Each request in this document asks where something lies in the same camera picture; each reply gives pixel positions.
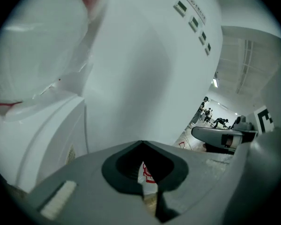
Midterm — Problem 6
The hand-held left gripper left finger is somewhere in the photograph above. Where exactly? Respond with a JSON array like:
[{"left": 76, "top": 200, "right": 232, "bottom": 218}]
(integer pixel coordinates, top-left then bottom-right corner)
[{"left": 30, "top": 141, "right": 156, "bottom": 225}]

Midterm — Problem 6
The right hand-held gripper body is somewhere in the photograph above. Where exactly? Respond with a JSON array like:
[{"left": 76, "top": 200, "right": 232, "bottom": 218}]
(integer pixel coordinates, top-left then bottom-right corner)
[{"left": 229, "top": 105, "right": 275, "bottom": 144}]

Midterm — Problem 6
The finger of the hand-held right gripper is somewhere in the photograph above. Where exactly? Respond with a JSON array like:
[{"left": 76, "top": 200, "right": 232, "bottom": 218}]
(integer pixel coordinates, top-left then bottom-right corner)
[
  {"left": 205, "top": 143, "right": 236, "bottom": 155},
  {"left": 191, "top": 126, "right": 243, "bottom": 149}
]

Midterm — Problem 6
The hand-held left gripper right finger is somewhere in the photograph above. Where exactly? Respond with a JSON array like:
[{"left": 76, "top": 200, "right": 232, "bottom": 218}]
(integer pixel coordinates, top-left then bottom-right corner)
[{"left": 142, "top": 141, "right": 235, "bottom": 225}]

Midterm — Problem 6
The black and white VR headset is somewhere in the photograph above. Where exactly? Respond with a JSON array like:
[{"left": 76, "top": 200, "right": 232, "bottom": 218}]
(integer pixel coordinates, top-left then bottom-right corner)
[{"left": 224, "top": 123, "right": 281, "bottom": 225}]

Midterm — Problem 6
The white water dispenser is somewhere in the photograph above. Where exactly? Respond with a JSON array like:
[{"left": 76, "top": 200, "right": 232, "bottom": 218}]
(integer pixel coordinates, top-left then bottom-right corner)
[{"left": 0, "top": 91, "right": 90, "bottom": 194}]

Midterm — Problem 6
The white wall sign plate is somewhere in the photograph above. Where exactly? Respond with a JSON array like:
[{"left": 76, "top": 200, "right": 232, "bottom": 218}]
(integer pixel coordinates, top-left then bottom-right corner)
[{"left": 186, "top": 0, "right": 207, "bottom": 24}]

